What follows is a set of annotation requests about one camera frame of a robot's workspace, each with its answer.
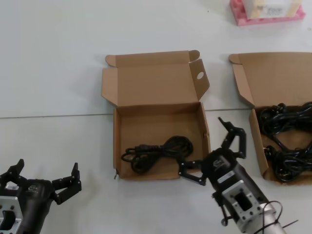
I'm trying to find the empty brown cardboard box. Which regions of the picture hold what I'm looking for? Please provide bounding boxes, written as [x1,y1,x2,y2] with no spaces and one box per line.
[101,50,212,182]

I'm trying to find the black gripper wire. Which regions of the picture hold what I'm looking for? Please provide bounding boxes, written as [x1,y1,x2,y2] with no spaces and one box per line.
[211,191,233,225]

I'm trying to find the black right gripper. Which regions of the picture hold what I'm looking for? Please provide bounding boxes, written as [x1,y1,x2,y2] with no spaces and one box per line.
[179,117,248,195]

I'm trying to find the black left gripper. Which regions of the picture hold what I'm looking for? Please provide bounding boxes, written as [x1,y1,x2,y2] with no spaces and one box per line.
[0,158,82,234]

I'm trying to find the brown cardboard box with cables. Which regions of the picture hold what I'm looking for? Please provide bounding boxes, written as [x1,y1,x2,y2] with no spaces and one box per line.
[228,52,312,187]

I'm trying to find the white beige carton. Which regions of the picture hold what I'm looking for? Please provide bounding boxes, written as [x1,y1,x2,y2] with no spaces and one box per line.
[243,0,300,20]

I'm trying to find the black cable tie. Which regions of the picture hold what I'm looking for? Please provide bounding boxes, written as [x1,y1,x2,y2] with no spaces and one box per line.
[258,201,299,234]

